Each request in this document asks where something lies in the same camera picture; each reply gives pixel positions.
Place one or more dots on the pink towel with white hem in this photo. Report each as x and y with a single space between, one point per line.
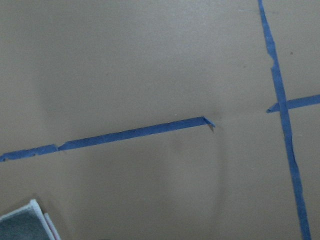
28 223

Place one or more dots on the right vertical blue tape strip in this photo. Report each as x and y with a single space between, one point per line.
286 126

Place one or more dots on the horizontal blue tape strip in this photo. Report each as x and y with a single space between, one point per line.
108 138

